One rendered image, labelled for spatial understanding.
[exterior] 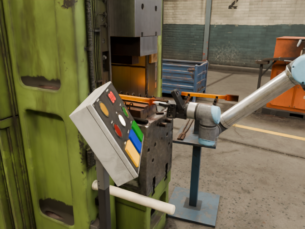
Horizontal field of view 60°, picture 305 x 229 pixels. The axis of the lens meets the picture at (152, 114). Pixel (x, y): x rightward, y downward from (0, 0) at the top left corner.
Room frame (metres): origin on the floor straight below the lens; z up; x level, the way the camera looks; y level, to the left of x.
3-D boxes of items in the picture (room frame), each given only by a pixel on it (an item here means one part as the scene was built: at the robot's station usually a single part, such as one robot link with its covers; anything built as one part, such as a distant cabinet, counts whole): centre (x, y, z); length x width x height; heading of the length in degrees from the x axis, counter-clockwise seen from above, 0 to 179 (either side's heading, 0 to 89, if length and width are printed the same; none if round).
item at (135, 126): (1.01, 0.07, 1.01); 0.07 x 0.05 x 0.07; 179
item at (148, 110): (1.55, 0.21, 0.96); 0.42 x 0.20 x 0.09; 64
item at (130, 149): (0.81, 0.07, 1.01); 0.07 x 0.05 x 0.07; 179
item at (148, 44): (1.55, 0.21, 1.32); 0.42 x 0.20 x 0.10; 64
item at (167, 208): (1.11, 0.09, 0.62); 0.44 x 0.05 x 0.05; 64
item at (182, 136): (2.00, -0.29, 0.66); 0.60 x 0.04 x 0.01; 162
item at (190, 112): (1.37, -0.22, 0.99); 0.10 x 0.05 x 0.09; 154
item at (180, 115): (1.40, -0.14, 0.98); 0.12 x 0.08 x 0.09; 64
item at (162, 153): (1.60, 0.19, 0.69); 0.56 x 0.38 x 0.45; 64
